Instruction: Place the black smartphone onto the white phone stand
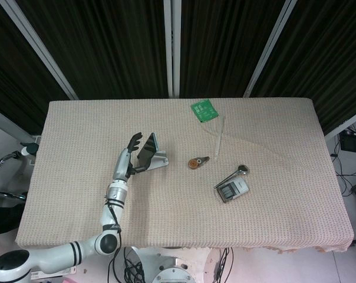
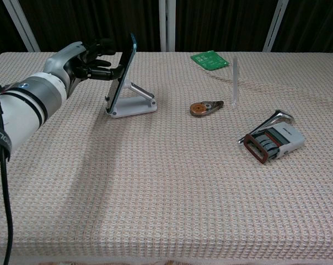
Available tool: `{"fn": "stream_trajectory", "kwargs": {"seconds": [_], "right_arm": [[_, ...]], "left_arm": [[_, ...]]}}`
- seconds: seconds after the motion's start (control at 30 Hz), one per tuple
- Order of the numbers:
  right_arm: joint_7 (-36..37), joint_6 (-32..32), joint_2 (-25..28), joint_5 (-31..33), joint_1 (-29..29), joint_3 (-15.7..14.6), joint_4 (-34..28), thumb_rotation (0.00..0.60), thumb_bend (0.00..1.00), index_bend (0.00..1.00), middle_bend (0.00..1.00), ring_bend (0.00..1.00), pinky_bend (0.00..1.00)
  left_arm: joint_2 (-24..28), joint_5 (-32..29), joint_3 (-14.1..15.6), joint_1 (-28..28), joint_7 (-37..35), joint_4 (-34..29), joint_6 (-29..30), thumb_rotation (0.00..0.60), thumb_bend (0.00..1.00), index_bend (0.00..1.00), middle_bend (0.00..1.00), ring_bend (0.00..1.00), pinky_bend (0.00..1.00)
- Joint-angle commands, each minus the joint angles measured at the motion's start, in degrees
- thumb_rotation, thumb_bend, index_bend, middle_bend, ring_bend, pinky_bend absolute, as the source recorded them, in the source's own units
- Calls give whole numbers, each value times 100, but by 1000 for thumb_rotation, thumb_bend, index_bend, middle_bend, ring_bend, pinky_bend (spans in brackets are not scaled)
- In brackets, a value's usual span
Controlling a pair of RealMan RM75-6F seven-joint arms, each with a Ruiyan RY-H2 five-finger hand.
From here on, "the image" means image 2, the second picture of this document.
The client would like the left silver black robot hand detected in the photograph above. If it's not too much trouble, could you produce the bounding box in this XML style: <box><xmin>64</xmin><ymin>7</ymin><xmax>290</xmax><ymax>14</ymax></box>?
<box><xmin>44</xmin><ymin>38</ymin><xmax>126</xmax><ymax>98</ymax></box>

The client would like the black smartphone blue edge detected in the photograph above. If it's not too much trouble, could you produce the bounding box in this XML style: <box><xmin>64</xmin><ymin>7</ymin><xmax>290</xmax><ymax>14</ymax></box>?
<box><xmin>105</xmin><ymin>33</ymin><xmax>138</xmax><ymax>115</ymax></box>

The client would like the white folding phone stand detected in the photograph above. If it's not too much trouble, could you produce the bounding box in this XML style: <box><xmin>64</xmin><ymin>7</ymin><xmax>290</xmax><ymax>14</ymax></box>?
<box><xmin>105</xmin><ymin>81</ymin><xmax>158</xmax><ymax>119</ymax></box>

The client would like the black pleated curtain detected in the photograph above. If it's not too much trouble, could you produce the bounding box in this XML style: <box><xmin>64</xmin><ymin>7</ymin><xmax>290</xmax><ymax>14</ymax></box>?
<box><xmin>0</xmin><ymin>0</ymin><xmax>28</xmax><ymax>63</ymax></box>
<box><xmin>175</xmin><ymin>0</ymin><xmax>279</xmax><ymax>53</ymax></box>
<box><xmin>17</xmin><ymin>0</ymin><xmax>162</xmax><ymax>53</ymax></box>
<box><xmin>271</xmin><ymin>0</ymin><xmax>333</xmax><ymax>54</ymax></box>

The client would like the green circuit board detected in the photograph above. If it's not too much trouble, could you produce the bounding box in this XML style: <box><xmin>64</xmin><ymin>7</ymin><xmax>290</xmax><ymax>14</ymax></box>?
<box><xmin>190</xmin><ymin>50</ymin><xmax>229</xmax><ymax>71</ymax></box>

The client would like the brown correction tape dispenser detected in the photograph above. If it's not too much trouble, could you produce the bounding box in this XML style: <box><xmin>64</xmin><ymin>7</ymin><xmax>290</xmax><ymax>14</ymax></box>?
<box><xmin>189</xmin><ymin>100</ymin><xmax>225</xmax><ymax>118</ymax></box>

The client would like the beige waffle tablecloth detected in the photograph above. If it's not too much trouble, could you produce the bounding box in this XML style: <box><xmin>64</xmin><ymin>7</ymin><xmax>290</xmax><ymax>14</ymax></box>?
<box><xmin>0</xmin><ymin>51</ymin><xmax>333</xmax><ymax>263</ymax></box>

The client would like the clear plastic tube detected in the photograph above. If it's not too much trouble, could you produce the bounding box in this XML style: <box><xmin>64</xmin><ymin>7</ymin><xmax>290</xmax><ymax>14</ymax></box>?
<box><xmin>231</xmin><ymin>56</ymin><xmax>239</xmax><ymax>107</ymax></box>

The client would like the white date stamp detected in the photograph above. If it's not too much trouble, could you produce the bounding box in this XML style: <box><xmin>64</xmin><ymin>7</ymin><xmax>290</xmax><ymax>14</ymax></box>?
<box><xmin>243</xmin><ymin>123</ymin><xmax>307</xmax><ymax>166</ymax></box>

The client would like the aluminium frame post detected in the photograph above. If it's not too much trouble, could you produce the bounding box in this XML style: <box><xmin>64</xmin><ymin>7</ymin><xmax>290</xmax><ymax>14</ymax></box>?
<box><xmin>262</xmin><ymin>0</ymin><xmax>289</xmax><ymax>53</ymax></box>
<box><xmin>158</xmin><ymin>0</ymin><xmax>176</xmax><ymax>52</ymax></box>
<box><xmin>2</xmin><ymin>0</ymin><xmax>41</xmax><ymax>53</ymax></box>

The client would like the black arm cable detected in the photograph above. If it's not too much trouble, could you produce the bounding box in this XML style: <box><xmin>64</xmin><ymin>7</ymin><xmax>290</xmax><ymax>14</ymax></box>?
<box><xmin>0</xmin><ymin>82</ymin><xmax>14</xmax><ymax>265</ymax></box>

